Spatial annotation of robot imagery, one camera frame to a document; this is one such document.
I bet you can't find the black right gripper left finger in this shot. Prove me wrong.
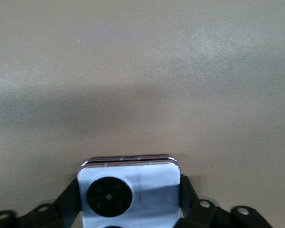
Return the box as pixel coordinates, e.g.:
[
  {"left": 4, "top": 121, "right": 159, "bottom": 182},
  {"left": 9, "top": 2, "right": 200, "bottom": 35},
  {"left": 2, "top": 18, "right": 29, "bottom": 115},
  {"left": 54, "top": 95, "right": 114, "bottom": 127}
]
[{"left": 0, "top": 177, "right": 84, "bottom": 228}]

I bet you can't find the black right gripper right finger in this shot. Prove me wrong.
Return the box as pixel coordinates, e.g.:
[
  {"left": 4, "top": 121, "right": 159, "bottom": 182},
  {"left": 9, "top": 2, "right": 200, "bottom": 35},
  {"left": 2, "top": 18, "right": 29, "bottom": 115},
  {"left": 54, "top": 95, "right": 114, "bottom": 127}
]
[{"left": 178, "top": 174, "right": 276, "bottom": 228}]

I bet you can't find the lilac flip phone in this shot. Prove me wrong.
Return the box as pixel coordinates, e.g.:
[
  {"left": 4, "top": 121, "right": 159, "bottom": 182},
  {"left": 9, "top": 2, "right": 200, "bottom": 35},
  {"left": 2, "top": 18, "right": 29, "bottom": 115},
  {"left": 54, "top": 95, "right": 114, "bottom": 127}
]
[{"left": 76, "top": 153, "right": 181, "bottom": 228}]

